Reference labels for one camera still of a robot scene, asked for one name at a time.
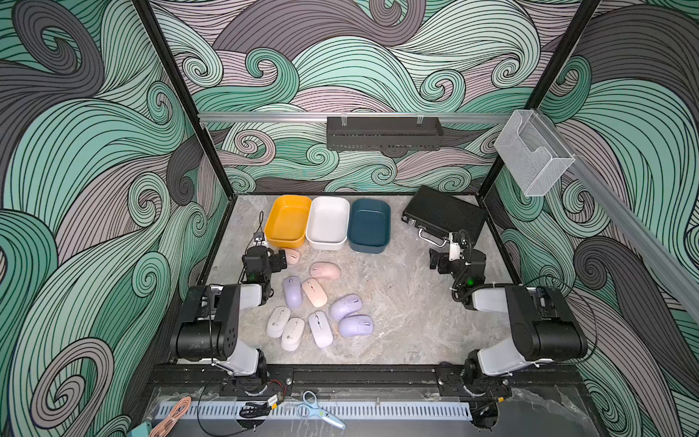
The pale lilac white mouse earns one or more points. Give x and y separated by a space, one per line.
320 329

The dark teal storage box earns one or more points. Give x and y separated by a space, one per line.
369 226

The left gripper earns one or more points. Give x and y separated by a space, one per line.
274 264

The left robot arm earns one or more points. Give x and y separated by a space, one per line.
207 326

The white storage box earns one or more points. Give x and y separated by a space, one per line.
328 223

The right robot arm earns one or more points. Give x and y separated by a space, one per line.
543 328

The pink rounded mouse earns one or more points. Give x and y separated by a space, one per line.
325 271

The pink mouse near yellow box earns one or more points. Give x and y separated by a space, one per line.
292 256

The blue handled scissors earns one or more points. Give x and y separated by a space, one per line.
309 407

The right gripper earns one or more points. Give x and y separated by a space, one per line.
442 259

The purple rounded mouse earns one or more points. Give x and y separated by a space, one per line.
356 325
345 306

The white mouse middle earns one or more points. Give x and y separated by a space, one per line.
292 334

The white mouse left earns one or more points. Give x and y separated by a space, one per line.
278 321

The purple slim mouse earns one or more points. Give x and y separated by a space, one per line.
293 293

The peach flat mouse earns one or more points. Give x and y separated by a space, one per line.
314 292

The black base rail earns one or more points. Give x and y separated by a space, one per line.
447 380

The black wall shelf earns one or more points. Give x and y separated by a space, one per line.
391 136

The aluminium wall rail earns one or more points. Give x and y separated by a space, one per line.
318 117

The clear mesh wall bin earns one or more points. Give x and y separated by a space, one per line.
534 152

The black briefcase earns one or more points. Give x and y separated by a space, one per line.
436 215

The yellow storage box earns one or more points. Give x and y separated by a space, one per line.
287 222

